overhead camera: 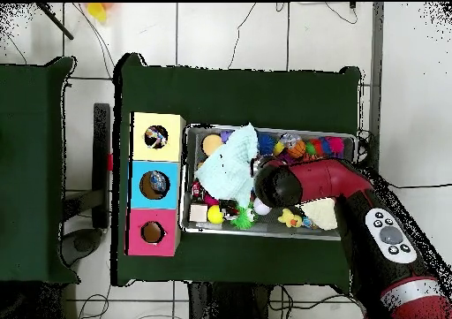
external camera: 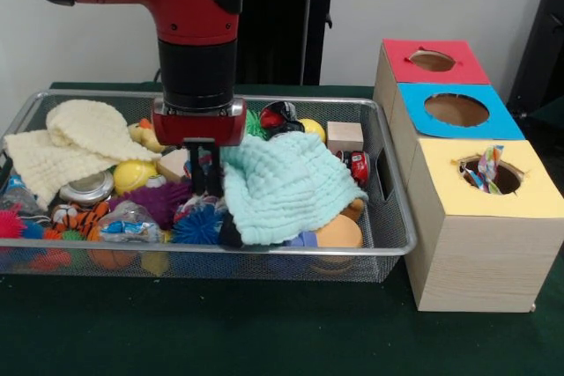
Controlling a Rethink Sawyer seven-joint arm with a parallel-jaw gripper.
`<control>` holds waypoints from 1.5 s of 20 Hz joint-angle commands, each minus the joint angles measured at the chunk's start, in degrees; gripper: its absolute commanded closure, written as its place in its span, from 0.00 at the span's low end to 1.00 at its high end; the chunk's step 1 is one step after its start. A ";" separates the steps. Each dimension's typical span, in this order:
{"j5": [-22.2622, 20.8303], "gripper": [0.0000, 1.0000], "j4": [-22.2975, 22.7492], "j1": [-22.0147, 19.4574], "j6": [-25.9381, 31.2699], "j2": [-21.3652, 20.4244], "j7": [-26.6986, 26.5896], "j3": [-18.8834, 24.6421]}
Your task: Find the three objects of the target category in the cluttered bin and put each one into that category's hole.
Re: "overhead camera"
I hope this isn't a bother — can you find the small wooden cube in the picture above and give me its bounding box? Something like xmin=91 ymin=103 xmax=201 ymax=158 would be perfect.
xmin=189 ymin=203 xmax=209 ymax=224

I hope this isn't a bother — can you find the black cable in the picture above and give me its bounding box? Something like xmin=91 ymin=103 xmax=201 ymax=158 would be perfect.
xmin=355 ymin=129 xmax=452 ymax=193
xmin=227 ymin=2 xmax=259 ymax=71

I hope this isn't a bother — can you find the clear plastic packet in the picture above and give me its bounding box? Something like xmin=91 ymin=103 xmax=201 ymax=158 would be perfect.
xmin=147 ymin=171 xmax=170 ymax=196

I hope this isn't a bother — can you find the white toy baseball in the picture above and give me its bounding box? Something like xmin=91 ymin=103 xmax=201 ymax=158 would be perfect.
xmin=253 ymin=201 xmax=273 ymax=217

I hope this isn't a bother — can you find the cream yellow cloth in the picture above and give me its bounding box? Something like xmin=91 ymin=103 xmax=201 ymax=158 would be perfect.
xmin=299 ymin=197 xmax=340 ymax=232

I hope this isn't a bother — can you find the black rod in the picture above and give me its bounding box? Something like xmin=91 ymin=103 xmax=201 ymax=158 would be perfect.
xmin=34 ymin=3 xmax=75 ymax=41

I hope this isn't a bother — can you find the yellow rubber duck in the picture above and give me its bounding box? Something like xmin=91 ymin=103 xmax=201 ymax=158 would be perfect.
xmin=277 ymin=208 xmax=305 ymax=229

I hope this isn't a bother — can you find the mint green cloth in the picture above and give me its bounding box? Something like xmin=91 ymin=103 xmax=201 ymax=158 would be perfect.
xmin=196 ymin=123 xmax=260 ymax=209

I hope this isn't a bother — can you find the yellow floor object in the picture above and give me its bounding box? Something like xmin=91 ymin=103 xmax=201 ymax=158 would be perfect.
xmin=86 ymin=3 xmax=110 ymax=23

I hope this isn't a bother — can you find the pink spiky ball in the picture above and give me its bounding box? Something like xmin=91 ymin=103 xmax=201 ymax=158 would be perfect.
xmin=326 ymin=136 xmax=347 ymax=156

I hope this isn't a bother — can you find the peach orange ball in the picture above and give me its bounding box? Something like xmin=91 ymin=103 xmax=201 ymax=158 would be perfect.
xmin=201 ymin=134 xmax=224 ymax=157

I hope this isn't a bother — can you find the green cloth side table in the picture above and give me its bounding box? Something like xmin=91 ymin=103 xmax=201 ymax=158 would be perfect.
xmin=0 ymin=56 xmax=78 ymax=285

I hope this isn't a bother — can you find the green spiky ball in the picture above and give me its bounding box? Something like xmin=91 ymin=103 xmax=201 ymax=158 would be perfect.
xmin=232 ymin=205 xmax=257 ymax=232

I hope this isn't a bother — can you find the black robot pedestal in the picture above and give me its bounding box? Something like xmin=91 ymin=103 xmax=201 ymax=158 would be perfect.
xmin=186 ymin=282 xmax=278 ymax=319

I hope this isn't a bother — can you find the wooden box with three holes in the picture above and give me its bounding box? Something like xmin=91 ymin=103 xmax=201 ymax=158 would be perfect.
xmin=126 ymin=111 xmax=187 ymax=258

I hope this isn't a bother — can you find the shallow clear mesh bin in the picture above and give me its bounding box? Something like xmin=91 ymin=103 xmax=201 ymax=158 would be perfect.
xmin=179 ymin=124 xmax=357 ymax=242

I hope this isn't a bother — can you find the colourful polka dot cloth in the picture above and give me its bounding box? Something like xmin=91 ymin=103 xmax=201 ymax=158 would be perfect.
xmin=145 ymin=126 xmax=170 ymax=148

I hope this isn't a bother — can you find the orange toy basketball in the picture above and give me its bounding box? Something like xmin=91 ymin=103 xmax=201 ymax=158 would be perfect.
xmin=288 ymin=141 xmax=308 ymax=160

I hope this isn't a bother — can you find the grey metal beam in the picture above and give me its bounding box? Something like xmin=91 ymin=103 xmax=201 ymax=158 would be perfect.
xmin=362 ymin=2 xmax=386 ymax=171

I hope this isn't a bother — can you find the yellow ball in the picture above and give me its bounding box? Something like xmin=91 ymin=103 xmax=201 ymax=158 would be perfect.
xmin=207 ymin=205 xmax=226 ymax=225

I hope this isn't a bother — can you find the black chair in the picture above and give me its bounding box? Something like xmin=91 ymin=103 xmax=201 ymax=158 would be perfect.
xmin=62 ymin=103 xmax=114 ymax=267

